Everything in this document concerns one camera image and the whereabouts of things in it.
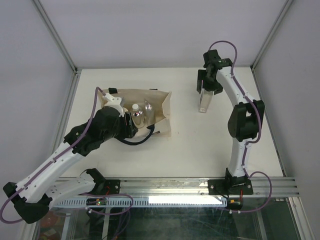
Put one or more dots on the grey slotted cable duct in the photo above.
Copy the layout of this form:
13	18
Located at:
145	202

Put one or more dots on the round silver bottle white cap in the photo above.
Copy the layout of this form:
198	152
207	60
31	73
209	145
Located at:
138	116

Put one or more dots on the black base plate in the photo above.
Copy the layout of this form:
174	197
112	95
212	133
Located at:
104	187
223	188

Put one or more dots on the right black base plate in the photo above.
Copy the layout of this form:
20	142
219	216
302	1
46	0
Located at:
223	188

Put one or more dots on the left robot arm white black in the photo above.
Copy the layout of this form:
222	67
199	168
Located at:
35	195

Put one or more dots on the right aluminium frame post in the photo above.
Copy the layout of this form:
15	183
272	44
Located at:
272	33

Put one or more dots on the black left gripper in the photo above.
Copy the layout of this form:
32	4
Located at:
129	129

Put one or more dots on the aluminium frame post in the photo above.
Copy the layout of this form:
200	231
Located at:
272	33
54	34

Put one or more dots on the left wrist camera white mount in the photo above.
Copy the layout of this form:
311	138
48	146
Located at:
115	102

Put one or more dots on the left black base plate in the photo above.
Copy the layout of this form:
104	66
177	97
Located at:
104	187

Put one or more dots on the cream canvas tote bag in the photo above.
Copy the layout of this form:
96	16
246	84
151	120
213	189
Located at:
160	101

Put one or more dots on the aluminium frame rail back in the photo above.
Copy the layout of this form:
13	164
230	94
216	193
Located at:
146	67

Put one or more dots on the left aluminium frame post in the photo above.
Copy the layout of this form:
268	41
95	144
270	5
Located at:
54	34

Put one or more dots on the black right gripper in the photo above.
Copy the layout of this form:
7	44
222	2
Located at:
217	87

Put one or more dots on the clear square bottle black cap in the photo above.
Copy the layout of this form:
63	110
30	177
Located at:
205	100

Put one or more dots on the aluminium mounting rail front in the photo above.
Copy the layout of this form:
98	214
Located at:
260	187

